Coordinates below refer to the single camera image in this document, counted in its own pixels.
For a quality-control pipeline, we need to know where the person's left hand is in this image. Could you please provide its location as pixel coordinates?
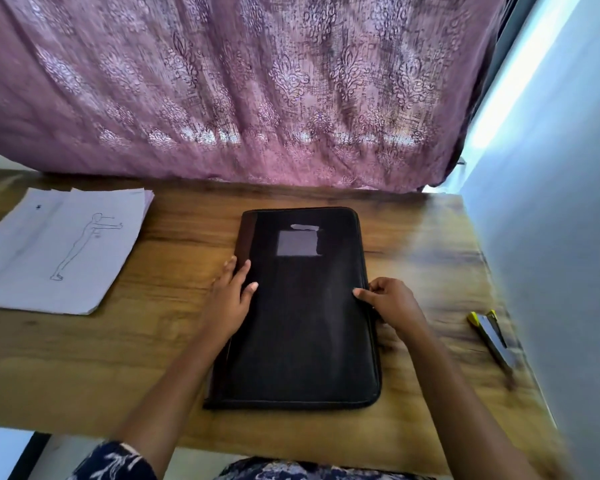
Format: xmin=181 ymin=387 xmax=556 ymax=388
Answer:
xmin=200 ymin=255 xmax=261 ymax=348

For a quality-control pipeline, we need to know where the person's right hand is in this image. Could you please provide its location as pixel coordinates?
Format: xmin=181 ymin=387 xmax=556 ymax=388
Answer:
xmin=351 ymin=275 xmax=430 ymax=343

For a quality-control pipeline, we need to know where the black folder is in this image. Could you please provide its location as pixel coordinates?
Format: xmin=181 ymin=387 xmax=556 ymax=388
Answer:
xmin=202 ymin=205 xmax=384 ymax=412

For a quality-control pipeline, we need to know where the silver yellow black stapler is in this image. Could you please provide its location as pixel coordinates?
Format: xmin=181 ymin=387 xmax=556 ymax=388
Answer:
xmin=466 ymin=309 xmax=517 ymax=372

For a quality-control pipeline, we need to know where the body figure paper stack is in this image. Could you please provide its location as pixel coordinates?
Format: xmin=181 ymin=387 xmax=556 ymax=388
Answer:
xmin=0 ymin=187 xmax=156 ymax=318

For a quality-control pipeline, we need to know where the person's left forearm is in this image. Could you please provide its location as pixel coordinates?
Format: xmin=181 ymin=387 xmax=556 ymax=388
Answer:
xmin=112 ymin=333 xmax=231 ymax=476

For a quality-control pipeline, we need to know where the person's right forearm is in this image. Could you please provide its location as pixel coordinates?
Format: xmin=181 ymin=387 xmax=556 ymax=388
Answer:
xmin=402 ymin=325 xmax=546 ymax=480

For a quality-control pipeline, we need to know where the pink patterned curtain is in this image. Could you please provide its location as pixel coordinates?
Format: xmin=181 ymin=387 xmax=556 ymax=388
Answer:
xmin=0 ymin=0 xmax=511 ymax=193

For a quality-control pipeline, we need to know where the black table leg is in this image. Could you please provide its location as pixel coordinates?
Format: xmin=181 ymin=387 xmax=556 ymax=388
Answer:
xmin=9 ymin=431 xmax=54 ymax=480

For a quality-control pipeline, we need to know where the dark window frame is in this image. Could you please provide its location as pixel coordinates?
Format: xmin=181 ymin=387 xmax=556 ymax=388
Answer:
xmin=475 ymin=0 xmax=543 ymax=106

